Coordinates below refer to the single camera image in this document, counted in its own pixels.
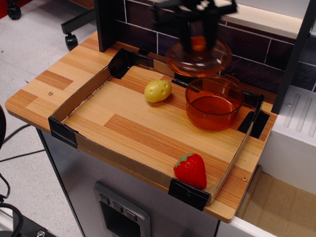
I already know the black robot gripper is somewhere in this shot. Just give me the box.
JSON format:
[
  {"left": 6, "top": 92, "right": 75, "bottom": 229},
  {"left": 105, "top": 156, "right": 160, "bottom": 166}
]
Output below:
[{"left": 152, "top": 0, "right": 237, "bottom": 54}]

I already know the red toy strawberry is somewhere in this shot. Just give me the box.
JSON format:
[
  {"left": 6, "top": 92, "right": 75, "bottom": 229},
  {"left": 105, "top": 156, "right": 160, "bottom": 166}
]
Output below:
[{"left": 173, "top": 153, "right": 207, "bottom": 189}]

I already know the black caster wheel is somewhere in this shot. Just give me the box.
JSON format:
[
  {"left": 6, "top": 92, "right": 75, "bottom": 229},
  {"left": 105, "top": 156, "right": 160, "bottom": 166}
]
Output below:
[{"left": 7, "top": 4, "right": 22, "bottom": 20}]

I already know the black office chair base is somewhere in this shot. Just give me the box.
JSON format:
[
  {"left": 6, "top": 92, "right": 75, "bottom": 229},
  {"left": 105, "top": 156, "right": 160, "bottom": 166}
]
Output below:
[{"left": 61, "top": 8, "right": 95, "bottom": 51}]

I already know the white toy sink unit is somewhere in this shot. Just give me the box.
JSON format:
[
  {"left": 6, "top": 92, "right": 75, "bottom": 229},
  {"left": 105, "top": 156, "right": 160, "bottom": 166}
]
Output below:
[{"left": 260, "top": 86, "right": 316, "bottom": 194}]

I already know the black vertical post left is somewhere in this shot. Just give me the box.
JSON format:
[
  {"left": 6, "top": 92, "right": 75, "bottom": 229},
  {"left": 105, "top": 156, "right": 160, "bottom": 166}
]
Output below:
[{"left": 94, "top": 0, "right": 125, "bottom": 52}]

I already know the cardboard fence with black tape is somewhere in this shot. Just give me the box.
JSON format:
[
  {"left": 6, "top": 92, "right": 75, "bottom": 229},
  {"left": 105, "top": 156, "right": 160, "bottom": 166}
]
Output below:
[{"left": 48, "top": 49, "right": 276, "bottom": 210}]

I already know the black vertical post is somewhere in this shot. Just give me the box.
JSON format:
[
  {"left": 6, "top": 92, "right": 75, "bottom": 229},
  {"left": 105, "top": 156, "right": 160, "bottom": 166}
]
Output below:
[
  {"left": 94, "top": 0, "right": 125, "bottom": 52},
  {"left": 271, "top": 0, "right": 316, "bottom": 114}
]

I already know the black cable on floor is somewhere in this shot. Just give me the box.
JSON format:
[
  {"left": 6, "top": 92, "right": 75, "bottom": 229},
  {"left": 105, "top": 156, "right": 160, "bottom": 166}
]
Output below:
[{"left": 0, "top": 123, "right": 46, "bottom": 198}]

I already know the orange transparent pot lid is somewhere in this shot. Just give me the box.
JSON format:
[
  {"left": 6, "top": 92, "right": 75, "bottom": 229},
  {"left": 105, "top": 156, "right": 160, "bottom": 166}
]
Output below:
[{"left": 167, "top": 36, "right": 232, "bottom": 78}]

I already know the black vertical post right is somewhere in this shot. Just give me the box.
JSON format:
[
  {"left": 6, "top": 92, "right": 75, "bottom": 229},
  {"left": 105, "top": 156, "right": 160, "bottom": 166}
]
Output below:
[{"left": 271, "top": 0, "right": 316, "bottom": 114}]

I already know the grey oven control panel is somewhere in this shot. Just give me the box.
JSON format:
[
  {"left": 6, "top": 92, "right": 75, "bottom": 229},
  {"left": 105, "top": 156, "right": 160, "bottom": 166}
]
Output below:
[{"left": 94, "top": 182, "right": 152, "bottom": 237}]

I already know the yellow toy potato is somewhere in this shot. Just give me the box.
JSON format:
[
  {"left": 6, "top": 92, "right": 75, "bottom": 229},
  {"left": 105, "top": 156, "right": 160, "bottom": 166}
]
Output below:
[{"left": 144, "top": 80, "right": 172, "bottom": 103}]

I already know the orange transparent plastic pot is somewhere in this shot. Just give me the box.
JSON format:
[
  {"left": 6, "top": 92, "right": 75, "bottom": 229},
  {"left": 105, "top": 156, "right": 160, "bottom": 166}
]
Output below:
[{"left": 185, "top": 75, "right": 244, "bottom": 131}]

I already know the light wooden shelf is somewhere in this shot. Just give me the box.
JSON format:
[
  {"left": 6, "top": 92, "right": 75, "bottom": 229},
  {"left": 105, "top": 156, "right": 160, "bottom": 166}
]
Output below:
[{"left": 154, "top": 0, "right": 304, "bottom": 40}]

